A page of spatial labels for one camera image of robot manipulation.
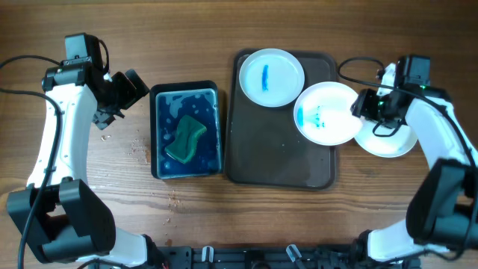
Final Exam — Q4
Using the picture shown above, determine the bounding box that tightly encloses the white plate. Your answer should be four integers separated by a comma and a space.
355, 118, 418, 158
239, 49, 305, 108
293, 81, 363, 146

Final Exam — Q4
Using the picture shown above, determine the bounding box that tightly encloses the green scrubbing sponge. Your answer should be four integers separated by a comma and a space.
164, 115, 207, 164

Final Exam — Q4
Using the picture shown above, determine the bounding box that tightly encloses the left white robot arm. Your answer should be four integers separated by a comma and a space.
7, 61, 164, 268

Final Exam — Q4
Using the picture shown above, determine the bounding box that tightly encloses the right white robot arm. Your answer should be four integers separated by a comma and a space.
350, 86, 477, 266

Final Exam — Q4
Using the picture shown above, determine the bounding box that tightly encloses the dark brown serving tray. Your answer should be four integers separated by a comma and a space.
224, 48, 338, 191

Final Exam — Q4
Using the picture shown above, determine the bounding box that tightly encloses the black tub of blue water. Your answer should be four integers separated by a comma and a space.
150, 81, 223, 180

